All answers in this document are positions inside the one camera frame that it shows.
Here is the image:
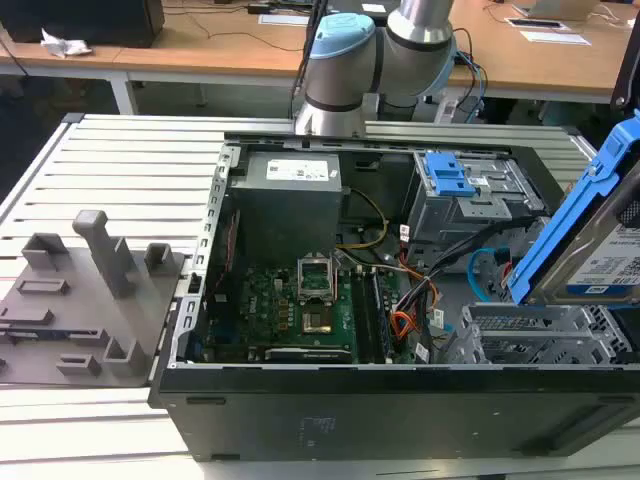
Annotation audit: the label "hard disk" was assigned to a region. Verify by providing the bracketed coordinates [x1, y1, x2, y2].
[507, 107, 640, 307]

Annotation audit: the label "red yellow disk power wire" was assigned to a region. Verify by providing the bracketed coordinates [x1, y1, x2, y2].
[390, 307, 426, 346]

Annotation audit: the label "metal disk bay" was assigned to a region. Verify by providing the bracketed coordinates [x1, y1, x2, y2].
[447, 302, 640, 366]

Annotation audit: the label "wooden desk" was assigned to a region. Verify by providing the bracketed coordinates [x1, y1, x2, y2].
[0, 4, 314, 116]
[447, 0, 640, 105]

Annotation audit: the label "blue plastic cage latch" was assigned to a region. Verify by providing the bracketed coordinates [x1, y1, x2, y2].
[423, 152, 476, 197]

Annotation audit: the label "grey metal drive cage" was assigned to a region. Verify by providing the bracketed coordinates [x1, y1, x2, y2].
[404, 149, 546, 271]

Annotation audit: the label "RAM stick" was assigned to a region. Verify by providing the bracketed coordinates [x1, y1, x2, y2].
[368, 272, 394, 362]

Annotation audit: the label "metal socket cover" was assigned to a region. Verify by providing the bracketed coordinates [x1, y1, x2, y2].
[297, 255, 336, 302]

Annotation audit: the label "grey power supply unit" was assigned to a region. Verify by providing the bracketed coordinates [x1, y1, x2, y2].
[227, 152, 346, 251]

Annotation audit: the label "CPU socket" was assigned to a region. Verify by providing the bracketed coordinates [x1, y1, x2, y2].
[298, 299, 335, 337]

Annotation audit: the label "black open PC case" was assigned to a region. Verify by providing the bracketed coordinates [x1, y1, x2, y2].
[148, 130, 640, 464]

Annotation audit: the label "black graphics card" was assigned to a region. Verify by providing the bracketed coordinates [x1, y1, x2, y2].
[262, 344, 354, 366]

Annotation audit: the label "green motherboard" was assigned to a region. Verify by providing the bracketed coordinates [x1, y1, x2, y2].
[204, 244, 416, 366]

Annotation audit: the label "black box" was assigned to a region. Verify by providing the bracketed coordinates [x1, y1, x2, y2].
[0, 0, 166, 49]

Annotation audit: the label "crumpled white paper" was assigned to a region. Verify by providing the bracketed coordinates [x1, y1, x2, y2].
[39, 27, 94, 59]

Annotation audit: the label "grey parts rack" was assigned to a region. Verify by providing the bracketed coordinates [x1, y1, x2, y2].
[0, 209, 189, 389]

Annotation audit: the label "blue cables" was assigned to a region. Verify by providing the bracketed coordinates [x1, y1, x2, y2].
[455, 49, 489, 124]

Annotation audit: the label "blue flat disk wire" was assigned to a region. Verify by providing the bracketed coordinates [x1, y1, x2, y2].
[467, 247, 514, 304]

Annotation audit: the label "black cable bundle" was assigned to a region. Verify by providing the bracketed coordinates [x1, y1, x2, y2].
[394, 219, 541, 321]

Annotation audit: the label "yellow black power wire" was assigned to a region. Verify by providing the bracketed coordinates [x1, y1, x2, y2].
[335, 188, 389, 251]

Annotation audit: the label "thin orange wire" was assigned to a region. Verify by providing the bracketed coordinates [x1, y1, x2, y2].
[399, 257, 446, 314]

